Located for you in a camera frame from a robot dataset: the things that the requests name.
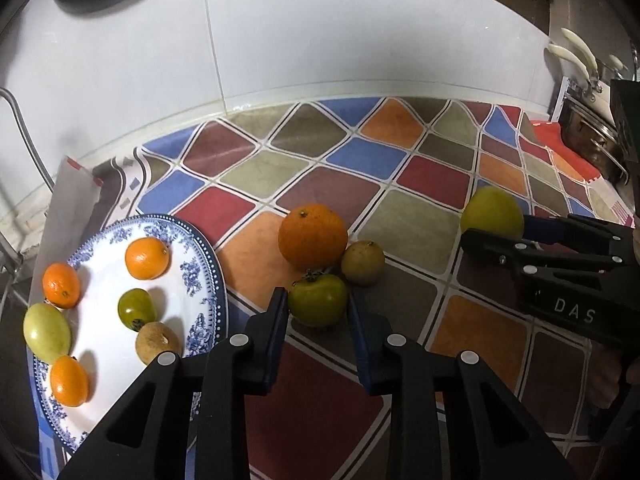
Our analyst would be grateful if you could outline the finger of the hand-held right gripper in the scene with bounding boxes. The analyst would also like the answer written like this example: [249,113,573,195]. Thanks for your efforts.
[461,229,626,286]
[522,214,637,252]

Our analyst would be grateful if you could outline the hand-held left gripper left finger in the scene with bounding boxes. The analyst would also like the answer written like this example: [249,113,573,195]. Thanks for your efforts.
[57,286,290,480]

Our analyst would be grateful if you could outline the orange mandarin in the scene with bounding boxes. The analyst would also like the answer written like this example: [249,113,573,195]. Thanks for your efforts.
[42,263,81,309]
[124,237,171,281]
[278,203,349,271]
[49,355,90,408]

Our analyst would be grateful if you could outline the person's right hand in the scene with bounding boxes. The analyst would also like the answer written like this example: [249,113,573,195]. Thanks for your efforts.
[586,349,640,409]

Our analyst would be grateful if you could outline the colourful diamond pattern mat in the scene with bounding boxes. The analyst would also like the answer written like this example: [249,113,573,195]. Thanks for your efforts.
[37,97,640,480]

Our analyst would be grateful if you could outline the black box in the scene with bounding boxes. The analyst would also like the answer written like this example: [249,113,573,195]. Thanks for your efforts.
[610,79,640,183]

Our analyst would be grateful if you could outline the red patterned foam mat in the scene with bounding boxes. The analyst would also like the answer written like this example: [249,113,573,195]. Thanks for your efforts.
[530,120,640,226]

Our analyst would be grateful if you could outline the white dish rack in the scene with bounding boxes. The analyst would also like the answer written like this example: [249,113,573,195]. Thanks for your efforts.
[551,76,573,123]

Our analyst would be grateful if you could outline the yellow-green apple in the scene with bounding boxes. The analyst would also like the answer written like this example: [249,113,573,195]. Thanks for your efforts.
[460,186,525,241]

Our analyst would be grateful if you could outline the large steel pot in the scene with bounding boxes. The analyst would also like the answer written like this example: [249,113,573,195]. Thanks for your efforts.
[557,95,632,183]

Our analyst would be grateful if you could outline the green tomato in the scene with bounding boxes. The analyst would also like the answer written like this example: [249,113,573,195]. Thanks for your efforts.
[287,270,348,328]
[117,288,157,332]

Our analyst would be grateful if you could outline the chrome gooseneck faucet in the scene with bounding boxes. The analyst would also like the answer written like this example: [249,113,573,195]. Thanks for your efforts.
[0,87,57,201]

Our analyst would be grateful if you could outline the blue rimmed white plate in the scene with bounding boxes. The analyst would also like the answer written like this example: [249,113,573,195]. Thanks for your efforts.
[31,214,229,453]

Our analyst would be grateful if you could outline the white pan handle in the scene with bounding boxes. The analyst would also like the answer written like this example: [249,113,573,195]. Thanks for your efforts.
[546,42,596,86]
[560,27,599,70]

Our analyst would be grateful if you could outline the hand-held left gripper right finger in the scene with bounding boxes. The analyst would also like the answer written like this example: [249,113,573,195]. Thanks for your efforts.
[347,290,581,480]

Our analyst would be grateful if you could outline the brown round fruit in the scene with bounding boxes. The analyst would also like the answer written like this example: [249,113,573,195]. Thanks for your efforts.
[135,322,182,366]
[341,240,386,286]

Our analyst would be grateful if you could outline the green apple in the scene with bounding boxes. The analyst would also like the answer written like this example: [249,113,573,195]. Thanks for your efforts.
[23,303,72,364]

